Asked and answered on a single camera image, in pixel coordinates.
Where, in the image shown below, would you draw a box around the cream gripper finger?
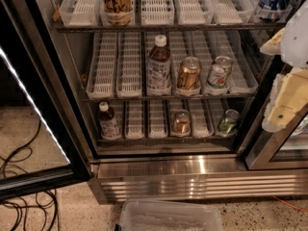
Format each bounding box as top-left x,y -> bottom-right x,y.
260,28 -> 285,56
262,67 -> 308,133

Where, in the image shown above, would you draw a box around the orange can bottom shelf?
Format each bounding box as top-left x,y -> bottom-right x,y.
172,110 -> 191,136

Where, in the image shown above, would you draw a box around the orange can shelf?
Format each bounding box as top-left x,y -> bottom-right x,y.
172,110 -> 191,136
177,56 -> 201,90

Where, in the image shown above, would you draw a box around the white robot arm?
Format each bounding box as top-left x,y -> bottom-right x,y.
260,1 -> 308,133

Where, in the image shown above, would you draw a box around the white green can middle shelf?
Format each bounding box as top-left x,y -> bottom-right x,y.
207,55 -> 233,89

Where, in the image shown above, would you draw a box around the green can bottom shelf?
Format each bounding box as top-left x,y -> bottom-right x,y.
218,109 -> 240,136

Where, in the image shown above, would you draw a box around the orange can middle shelf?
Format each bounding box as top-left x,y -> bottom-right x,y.
177,56 -> 201,90

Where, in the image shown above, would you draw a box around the stainless steel display fridge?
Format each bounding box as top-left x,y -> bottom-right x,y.
6,0 -> 308,206

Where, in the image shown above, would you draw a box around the large tea bottle middle shelf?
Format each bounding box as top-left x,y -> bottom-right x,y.
147,35 -> 171,96

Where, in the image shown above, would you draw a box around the brown bottle top shelf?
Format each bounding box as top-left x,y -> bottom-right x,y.
101,0 -> 132,26

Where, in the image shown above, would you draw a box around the small tea bottle bottom shelf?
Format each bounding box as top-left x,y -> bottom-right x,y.
98,102 -> 121,141

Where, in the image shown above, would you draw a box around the open glass fridge door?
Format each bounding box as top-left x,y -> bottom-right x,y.
0,0 -> 90,201

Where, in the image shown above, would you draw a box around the white tray middle far right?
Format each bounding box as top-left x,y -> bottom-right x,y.
206,30 -> 260,95

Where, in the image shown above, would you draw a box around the white tray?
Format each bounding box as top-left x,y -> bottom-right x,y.
124,101 -> 144,140
188,99 -> 213,138
173,0 -> 214,25
115,32 -> 142,98
148,100 -> 167,139
141,0 -> 174,25
60,0 -> 101,27
86,33 -> 117,100
206,30 -> 260,95

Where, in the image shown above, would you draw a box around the white tray middle far left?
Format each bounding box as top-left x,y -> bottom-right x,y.
86,33 -> 117,100

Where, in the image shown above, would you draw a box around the white tray top far left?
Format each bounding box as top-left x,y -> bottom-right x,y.
60,0 -> 101,27

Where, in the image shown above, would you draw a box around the clear plastic bin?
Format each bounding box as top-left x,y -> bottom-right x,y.
115,199 -> 223,231

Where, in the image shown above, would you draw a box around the top wire shelf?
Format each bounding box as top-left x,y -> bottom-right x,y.
55,22 -> 285,33

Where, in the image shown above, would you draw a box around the wire shelf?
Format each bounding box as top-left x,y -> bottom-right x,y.
83,93 -> 254,102
97,137 -> 233,146
55,22 -> 285,33

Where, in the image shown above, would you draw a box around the bottom wire shelf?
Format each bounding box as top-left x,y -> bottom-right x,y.
97,137 -> 233,146

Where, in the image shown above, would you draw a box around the orange floor cable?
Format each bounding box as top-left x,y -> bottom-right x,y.
272,195 -> 308,214

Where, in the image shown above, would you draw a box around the middle wire shelf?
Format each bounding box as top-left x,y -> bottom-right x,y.
83,93 -> 254,102

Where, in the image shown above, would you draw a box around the black floor cables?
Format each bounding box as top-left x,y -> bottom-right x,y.
0,118 -> 60,231

